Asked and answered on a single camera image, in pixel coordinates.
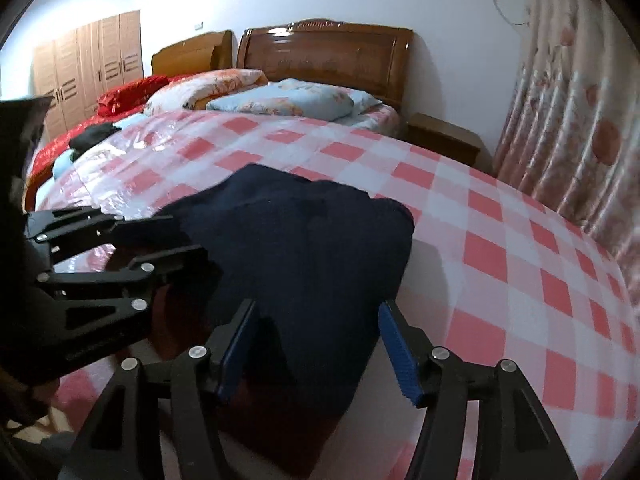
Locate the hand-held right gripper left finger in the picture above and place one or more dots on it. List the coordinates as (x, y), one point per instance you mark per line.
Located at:
(239, 352)

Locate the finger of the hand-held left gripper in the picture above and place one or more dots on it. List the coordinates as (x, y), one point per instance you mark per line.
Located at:
(115, 228)
(175, 263)

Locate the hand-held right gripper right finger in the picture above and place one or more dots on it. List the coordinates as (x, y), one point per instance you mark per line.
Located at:
(399, 360)

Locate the dark navy garment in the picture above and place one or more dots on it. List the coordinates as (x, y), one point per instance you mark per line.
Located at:
(310, 260)

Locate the black folded clothes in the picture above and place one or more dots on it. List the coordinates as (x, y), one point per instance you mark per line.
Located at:
(92, 137)

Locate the light blue cloth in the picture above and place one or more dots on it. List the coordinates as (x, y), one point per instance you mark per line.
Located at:
(62, 166)

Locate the red bedsheet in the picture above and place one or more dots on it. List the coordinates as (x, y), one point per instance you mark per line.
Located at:
(47, 155)

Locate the red blanket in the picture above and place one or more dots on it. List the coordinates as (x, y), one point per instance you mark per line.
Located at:
(125, 95)

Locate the wooden wardrobe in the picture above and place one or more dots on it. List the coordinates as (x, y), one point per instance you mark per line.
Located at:
(85, 65)

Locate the orange white pillow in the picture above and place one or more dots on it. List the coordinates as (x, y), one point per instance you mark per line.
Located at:
(200, 85)

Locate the pink checked bed cover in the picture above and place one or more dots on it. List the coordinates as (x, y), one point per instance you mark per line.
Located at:
(475, 210)

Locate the light wooden headboard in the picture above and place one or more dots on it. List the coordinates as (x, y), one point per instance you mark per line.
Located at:
(190, 55)

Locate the light blue floral pillow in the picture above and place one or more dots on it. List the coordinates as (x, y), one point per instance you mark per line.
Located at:
(295, 97)

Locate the wooden bedside table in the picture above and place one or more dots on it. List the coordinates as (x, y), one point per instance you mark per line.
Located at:
(445, 140)

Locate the white blue pillow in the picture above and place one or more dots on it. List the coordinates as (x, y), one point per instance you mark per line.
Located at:
(365, 100)

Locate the glossy brown wooden headboard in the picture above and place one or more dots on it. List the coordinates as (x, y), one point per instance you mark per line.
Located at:
(325, 50)

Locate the pink floral curtain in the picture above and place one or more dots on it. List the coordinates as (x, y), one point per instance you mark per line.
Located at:
(575, 110)

